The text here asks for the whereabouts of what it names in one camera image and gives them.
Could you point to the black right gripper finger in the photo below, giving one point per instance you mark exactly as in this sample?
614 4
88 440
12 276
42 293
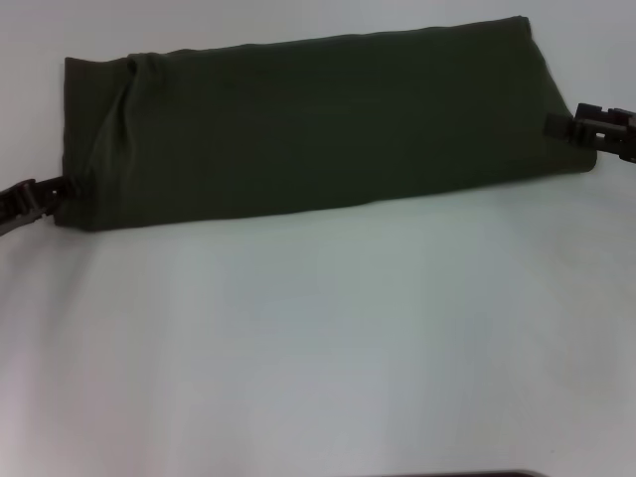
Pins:
581 130
603 113

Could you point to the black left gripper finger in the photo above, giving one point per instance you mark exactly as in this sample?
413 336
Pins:
45 191
25 218

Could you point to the dark green FREE T-shirt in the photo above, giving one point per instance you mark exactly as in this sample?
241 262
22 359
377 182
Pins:
323 124

